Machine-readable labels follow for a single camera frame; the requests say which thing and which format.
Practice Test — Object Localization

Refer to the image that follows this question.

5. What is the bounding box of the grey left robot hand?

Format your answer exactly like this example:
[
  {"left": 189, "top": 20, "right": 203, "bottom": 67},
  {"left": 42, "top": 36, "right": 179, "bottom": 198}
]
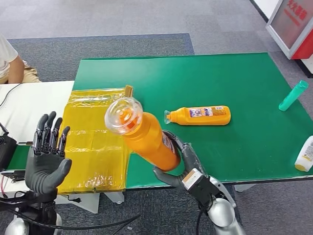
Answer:
[{"left": 25, "top": 111, "right": 72, "bottom": 195}]

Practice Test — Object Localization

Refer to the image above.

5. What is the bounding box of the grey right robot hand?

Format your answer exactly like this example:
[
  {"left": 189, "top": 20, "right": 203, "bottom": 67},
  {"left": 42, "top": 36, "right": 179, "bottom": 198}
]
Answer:
[{"left": 153, "top": 130, "right": 208, "bottom": 192}]

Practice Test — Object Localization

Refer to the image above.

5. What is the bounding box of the orange bottle clear cap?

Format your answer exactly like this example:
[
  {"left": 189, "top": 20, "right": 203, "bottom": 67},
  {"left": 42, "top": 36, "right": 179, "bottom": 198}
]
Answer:
[
  {"left": 104, "top": 97, "right": 182, "bottom": 172},
  {"left": 164, "top": 105, "right": 232, "bottom": 126}
]

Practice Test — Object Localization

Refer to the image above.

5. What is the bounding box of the green plastic bottle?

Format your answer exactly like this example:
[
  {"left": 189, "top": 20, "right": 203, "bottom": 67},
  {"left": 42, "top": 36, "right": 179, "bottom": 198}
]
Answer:
[{"left": 278, "top": 80, "right": 309, "bottom": 112}]

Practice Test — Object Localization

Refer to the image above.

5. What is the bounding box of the white plastic bottle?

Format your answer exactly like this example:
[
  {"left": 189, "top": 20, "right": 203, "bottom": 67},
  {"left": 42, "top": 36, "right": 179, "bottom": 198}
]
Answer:
[{"left": 294, "top": 135, "right": 313, "bottom": 172}]

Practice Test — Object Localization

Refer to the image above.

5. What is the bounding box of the small green belt conveyor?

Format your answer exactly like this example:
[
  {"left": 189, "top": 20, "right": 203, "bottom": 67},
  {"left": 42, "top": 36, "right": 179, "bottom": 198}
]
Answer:
[{"left": 1, "top": 144, "right": 31, "bottom": 182}]

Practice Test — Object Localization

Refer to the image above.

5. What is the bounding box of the black device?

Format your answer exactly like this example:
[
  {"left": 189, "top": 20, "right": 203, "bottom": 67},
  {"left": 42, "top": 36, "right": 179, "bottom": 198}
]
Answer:
[{"left": 0, "top": 122, "right": 17, "bottom": 172}]

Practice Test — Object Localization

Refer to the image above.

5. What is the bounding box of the yellow tape-wrapped box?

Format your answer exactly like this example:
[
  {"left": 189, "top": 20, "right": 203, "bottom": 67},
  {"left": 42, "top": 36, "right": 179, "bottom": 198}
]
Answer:
[{"left": 57, "top": 85, "right": 133, "bottom": 194}]

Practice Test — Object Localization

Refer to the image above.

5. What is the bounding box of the green table mat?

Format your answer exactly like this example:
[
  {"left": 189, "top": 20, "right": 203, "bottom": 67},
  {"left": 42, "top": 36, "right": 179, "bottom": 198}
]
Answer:
[{"left": 72, "top": 52, "right": 313, "bottom": 189}]

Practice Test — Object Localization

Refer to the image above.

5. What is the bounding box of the person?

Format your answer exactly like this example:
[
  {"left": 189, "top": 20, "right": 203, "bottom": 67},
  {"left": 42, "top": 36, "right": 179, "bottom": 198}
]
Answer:
[{"left": 0, "top": 34, "right": 41, "bottom": 85}]

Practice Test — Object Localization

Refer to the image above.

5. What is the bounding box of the red white display cabinet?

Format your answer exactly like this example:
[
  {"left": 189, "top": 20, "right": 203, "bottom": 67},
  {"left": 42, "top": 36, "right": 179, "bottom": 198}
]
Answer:
[{"left": 265, "top": 0, "right": 313, "bottom": 61}]

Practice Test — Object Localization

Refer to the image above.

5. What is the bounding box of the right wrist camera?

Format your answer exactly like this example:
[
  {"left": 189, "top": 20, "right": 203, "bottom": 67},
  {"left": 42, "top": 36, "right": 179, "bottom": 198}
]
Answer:
[{"left": 182, "top": 168, "right": 219, "bottom": 208}]

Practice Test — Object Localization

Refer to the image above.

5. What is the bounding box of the red cable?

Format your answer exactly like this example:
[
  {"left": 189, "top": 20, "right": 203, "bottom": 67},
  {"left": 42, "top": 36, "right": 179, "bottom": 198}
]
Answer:
[{"left": 0, "top": 176, "right": 8, "bottom": 198}]

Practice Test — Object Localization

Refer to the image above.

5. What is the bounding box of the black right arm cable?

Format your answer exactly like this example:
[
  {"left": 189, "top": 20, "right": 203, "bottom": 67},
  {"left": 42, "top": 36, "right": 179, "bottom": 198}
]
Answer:
[{"left": 195, "top": 210, "right": 204, "bottom": 235}]

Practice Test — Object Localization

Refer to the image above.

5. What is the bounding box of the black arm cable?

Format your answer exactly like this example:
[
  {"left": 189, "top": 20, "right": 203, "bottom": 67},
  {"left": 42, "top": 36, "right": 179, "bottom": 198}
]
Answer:
[
  {"left": 195, "top": 210, "right": 204, "bottom": 235},
  {"left": 0, "top": 194, "right": 141, "bottom": 232}
]

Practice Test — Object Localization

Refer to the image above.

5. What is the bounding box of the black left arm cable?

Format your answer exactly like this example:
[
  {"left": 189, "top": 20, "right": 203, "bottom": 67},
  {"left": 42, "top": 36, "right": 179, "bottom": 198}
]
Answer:
[{"left": 0, "top": 194, "right": 141, "bottom": 232}]

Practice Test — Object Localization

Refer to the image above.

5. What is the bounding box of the black cable on white table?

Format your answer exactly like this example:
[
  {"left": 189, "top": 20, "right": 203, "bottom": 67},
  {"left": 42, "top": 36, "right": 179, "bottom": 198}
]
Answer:
[{"left": 0, "top": 83, "right": 23, "bottom": 108}]

